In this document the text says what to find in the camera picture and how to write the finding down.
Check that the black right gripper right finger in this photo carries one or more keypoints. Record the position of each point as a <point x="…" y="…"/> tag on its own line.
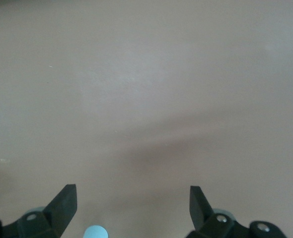
<point x="201" y="213"/>

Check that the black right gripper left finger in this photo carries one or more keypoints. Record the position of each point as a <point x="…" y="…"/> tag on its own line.
<point x="59" y="213"/>

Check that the light blue cup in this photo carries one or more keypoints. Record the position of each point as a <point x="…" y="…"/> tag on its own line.
<point x="95" y="232"/>

